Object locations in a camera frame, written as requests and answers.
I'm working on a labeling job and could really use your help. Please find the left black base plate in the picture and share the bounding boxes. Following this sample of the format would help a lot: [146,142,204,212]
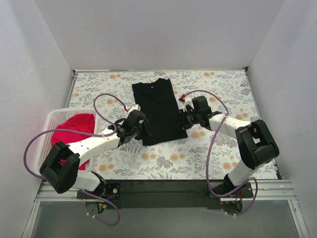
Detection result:
[85,183,121,214]

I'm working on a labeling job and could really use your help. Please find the white plastic laundry basket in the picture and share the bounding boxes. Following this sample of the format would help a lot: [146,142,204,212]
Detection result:
[33,108,98,175]

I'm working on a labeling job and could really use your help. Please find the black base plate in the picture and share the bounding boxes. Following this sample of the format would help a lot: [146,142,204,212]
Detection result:
[85,183,121,214]
[204,182,255,216]

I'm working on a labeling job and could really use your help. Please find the red t shirt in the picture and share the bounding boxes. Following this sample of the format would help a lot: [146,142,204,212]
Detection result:
[51,113,96,172]

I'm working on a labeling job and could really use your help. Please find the floral table cloth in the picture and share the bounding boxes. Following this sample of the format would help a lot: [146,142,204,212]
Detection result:
[70,70,278,180]

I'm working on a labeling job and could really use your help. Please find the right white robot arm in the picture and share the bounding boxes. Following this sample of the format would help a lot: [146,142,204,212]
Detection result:
[179,95,279,197]

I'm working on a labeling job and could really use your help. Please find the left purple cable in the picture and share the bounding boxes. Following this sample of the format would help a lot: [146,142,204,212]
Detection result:
[23,93,129,226]

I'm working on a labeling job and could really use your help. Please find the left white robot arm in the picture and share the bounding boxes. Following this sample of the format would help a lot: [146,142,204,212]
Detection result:
[39,110,149,198]

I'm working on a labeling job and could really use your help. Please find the black t shirt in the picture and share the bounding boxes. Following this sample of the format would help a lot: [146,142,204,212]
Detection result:
[132,78,188,146]

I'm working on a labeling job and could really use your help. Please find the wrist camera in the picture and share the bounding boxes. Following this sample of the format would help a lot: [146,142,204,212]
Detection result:
[179,97,192,112]
[125,104,141,112]

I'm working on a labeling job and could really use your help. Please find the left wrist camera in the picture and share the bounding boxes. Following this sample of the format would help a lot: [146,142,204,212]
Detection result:
[125,104,141,112]

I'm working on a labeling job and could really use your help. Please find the aluminium frame rail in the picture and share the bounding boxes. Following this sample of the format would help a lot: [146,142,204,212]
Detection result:
[35,179,297,201]

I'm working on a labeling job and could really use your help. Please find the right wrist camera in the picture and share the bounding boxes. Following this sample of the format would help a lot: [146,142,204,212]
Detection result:
[179,97,192,112]

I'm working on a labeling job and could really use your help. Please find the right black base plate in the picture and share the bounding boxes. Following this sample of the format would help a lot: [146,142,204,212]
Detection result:
[204,182,255,216]

